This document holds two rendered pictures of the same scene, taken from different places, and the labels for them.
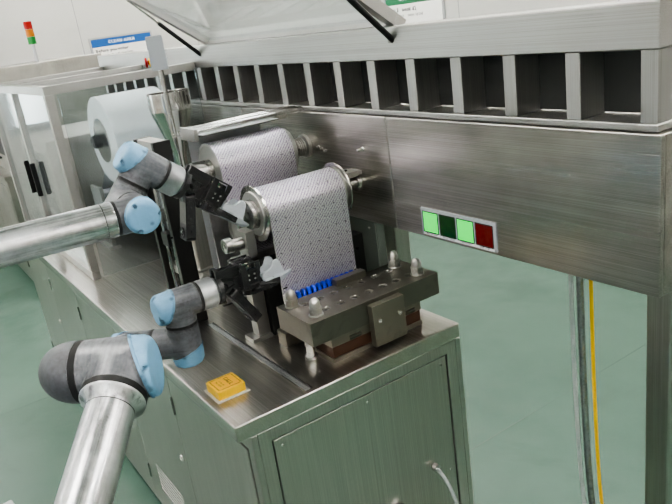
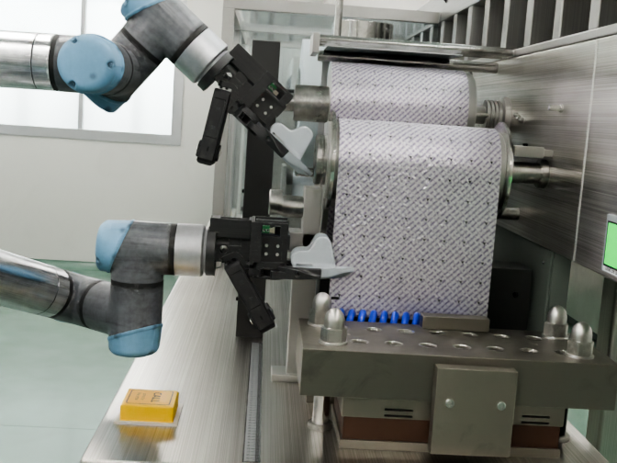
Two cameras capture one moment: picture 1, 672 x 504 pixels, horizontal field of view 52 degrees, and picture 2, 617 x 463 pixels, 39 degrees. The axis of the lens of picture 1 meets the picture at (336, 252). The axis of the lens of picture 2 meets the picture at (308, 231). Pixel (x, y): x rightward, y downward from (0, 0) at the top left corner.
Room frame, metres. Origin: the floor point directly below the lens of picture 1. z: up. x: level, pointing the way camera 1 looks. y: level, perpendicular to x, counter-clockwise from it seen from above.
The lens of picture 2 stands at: (0.58, -0.41, 1.31)
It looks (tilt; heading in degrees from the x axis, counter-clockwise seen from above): 8 degrees down; 29
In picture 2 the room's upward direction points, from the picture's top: 4 degrees clockwise
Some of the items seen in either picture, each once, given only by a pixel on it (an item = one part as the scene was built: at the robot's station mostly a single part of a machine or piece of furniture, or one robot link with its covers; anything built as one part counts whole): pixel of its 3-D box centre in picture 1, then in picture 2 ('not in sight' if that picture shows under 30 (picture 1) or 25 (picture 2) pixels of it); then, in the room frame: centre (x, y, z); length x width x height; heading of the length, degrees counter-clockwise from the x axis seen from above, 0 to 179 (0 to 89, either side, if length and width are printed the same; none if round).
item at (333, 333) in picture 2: (314, 306); (334, 325); (1.53, 0.07, 1.05); 0.04 x 0.04 x 0.04
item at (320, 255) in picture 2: (276, 269); (323, 256); (1.65, 0.15, 1.12); 0.09 x 0.03 x 0.06; 121
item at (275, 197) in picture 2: (227, 245); (275, 202); (1.71, 0.27, 1.18); 0.04 x 0.02 x 0.04; 32
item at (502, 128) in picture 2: (336, 188); (497, 171); (1.86, -0.03, 1.25); 0.15 x 0.01 x 0.15; 32
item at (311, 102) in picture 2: (200, 172); (310, 103); (1.92, 0.34, 1.33); 0.06 x 0.06 x 0.06; 32
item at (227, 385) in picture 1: (225, 386); (150, 405); (1.46, 0.30, 0.91); 0.07 x 0.07 x 0.02; 32
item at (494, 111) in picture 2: (296, 148); (486, 115); (2.09, 0.07, 1.33); 0.07 x 0.07 x 0.07; 32
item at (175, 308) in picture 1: (177, 305); (137, 249); (1.53, 0.39, 1.11); 0.11 x 0.08 x 0.09; 122
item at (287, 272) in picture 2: (263, 283); (289, 271); (1.62, 0.19, 1.09); 0.09 x 0.05 x 0.02; 121
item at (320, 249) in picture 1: (316, 254); (411, 262); (1.74, 0.05, 1.11); 0.23 x 0.01 x 0.18; 122
